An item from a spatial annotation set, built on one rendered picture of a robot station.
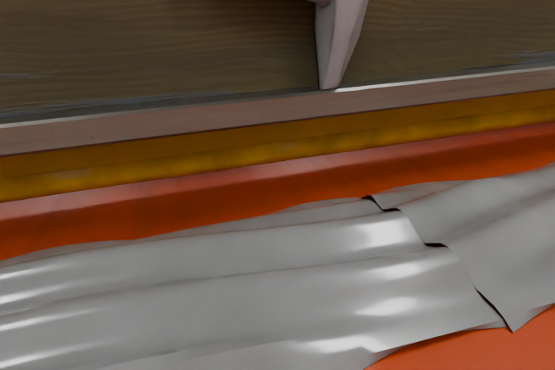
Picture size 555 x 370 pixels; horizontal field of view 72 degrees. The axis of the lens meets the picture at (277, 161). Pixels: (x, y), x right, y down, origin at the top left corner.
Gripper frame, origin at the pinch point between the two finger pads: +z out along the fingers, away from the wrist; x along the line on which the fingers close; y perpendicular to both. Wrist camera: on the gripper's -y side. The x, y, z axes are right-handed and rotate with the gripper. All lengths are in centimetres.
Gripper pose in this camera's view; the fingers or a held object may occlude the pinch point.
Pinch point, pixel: (320, 48)
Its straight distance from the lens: 17.2
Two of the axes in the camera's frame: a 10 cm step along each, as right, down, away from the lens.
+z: 0.6, 9.4, 3.4
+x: 2.7, 3.2, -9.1
